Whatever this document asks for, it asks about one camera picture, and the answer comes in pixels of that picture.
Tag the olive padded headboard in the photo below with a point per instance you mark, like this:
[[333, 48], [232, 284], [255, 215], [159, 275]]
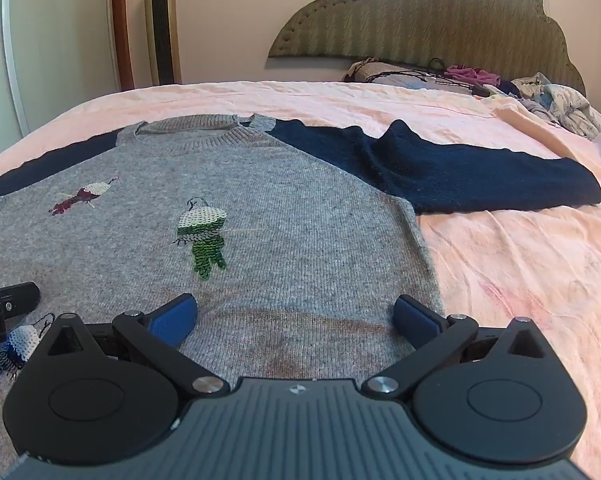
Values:
[[430, 15]]

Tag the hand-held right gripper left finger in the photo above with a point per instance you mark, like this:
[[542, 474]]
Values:
[[173, 317]]

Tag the brown wooden door frame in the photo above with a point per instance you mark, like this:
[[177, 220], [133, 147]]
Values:
[[123, 25]]

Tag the gold tower fan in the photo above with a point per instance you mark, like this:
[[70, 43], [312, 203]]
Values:
[[163, 25]]

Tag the grey sweater with navy sleeves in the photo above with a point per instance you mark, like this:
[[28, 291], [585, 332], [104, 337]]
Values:
[[290, 210]]

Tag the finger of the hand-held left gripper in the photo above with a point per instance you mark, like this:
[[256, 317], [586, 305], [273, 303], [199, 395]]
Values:
[[10, 300]]

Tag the purple garment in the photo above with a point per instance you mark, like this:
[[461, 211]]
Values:
[[473, 76]]

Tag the pale peach blanket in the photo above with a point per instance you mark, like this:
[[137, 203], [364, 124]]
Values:
[[540, 130]]

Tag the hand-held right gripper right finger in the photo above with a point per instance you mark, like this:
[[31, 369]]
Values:
[[415, 320]]

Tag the pink bed sheet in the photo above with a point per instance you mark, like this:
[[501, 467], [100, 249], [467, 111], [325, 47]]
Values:
[[520, 285]]

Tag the pile of patterned white clothes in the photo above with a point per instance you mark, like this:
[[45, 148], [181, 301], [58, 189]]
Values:
[[565, 102]]

